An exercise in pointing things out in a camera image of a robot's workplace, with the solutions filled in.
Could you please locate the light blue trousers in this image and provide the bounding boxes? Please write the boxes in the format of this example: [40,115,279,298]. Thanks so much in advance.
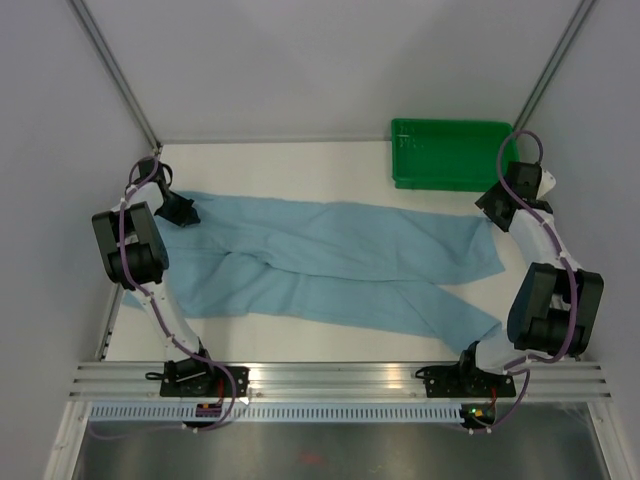
[122,188,506,354]

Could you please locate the green plastic tray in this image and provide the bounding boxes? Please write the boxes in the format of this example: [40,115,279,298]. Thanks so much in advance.
[391,118,513,192]

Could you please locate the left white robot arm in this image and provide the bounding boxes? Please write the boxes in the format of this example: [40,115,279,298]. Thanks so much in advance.
[91,156,218,397]

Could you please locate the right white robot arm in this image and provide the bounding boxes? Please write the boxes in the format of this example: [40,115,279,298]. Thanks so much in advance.
[455,162,604,396]

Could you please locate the left aluminium frame post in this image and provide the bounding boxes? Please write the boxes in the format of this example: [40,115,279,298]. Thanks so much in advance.
[67,0,162,153]

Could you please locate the aluminium frame post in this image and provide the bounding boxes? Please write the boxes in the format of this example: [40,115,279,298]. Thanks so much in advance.
[513,0,599,130]
[67,0,162,153]

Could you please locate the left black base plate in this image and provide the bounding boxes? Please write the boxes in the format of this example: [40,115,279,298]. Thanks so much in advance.
[159,359,250,398]

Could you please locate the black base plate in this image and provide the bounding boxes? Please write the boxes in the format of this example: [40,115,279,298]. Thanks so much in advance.
[415,365,516,399]
[159,359,250,398]

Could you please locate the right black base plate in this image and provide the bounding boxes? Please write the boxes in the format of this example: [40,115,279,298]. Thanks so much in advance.
[415,365,516,399]

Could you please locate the aluminium mounting rail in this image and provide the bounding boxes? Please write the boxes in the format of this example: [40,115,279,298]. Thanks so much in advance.
[68,361,612,403]

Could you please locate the white slotted cable duct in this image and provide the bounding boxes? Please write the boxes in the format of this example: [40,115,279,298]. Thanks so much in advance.
[90,402,462,424]

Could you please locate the right aluminium frame post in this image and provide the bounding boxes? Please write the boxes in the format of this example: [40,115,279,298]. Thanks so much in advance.
[513,0,599,130]

